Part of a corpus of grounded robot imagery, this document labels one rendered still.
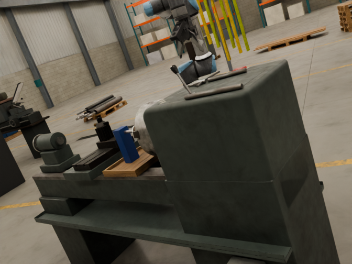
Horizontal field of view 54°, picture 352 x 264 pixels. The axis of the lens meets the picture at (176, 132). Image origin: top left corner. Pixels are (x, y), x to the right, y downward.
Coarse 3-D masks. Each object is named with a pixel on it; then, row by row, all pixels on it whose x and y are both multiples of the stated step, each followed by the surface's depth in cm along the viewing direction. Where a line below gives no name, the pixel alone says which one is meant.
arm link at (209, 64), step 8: (184, 0) 215; (192, 0) 214; (192, 8) 217; (192, 16) 219; (192, 24) 222; (200, 32) 226; (200, 56) 232; (208, 56) 241; (200, 64) 234; (208, 64) 233; (200, 72) 235; (208, 72) 236
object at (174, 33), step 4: (176, 24) 176; (180, 24) 173; (184, 24) 175; (176, 28) 173; (180, 28) 172; (172, 32) 173; (176, 32) 171; (180, 32) 172; (172, 36) 171; (176, 36) 169; (172, 40) 172
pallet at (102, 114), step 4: (124, 100) 1091; (116, 104) 1062; (124, 104) 1089; (108, 108) 1034; (112, 108) 1047; (116, 108) 1052; (104, 112) 1007; (112, 112) 1029; (92, 116) 1020; (96, 116) 1022; (100, 116) 1038; (104, 116) 1000; (84, 120) 1035; (88, 120) 1043
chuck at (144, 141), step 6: (144, 108) 189; (138, 114) 189; (138, 120) 187; (138, 126) 186; (144, 126) 183; (144, 132) 184; (138, 138) 189; (144, 138) 185; (144, 144) 188; (150, 144) 185; (144, 150) 192; (150, 150) 189
